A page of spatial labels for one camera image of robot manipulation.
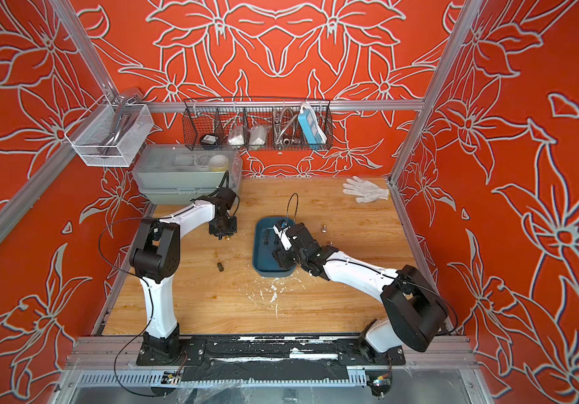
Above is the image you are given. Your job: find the teal plastic storage box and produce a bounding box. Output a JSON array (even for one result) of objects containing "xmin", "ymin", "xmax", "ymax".
[{"xmin": 252, "ymin": 216, "xmax": 296, "ymax": 279}]

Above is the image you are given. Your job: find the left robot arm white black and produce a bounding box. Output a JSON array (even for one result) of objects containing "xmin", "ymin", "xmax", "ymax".
[{"xmin": 129, "ymin": 172, "xmax": 237, "ymax": 365}]

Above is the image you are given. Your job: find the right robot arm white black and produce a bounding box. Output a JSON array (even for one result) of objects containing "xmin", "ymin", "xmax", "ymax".
[{"xmin": 273, "ymin": 219, "xmax": 450, "ymax": 360}]

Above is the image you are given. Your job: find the grey lidded storage container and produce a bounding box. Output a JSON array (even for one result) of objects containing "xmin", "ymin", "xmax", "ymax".
[{"xmin": 132, "ymin": 145, "xmax": 243, "ymax": 205}]

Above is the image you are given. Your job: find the light blue box in basket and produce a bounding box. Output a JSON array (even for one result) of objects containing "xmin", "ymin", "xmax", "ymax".
[{"xmin": 297, "ymin": 102, "xmax": 326, "ymax": 150}]

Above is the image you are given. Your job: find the white work glove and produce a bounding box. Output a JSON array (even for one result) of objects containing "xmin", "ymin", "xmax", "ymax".
[{"xmin": 342, "ymin": 176, "xmax": 390, "ymax": 204}]

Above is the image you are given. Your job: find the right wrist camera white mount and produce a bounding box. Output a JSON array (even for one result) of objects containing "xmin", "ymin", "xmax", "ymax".
[{"xmin": 273, "ymin": 219, "xmax": 292, "ymax": 251}]

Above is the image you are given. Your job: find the black wire wall basket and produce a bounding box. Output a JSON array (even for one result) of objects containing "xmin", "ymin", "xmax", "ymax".
[{"xmin": 183, "ymin": 96, "xmax": 334, "ymax": 152}]

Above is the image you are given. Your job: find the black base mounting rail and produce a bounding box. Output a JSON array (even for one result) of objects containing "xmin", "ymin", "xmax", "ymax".
[{"xmin": 136, "ymin": 333, "xmax": 405, "ymax": 382}]

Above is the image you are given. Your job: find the clear plastic wall bin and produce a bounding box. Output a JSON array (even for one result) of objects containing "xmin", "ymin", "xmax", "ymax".
[{"xmin": 66, "ymin": 88, "xmax": 154, "ymax": 168}]

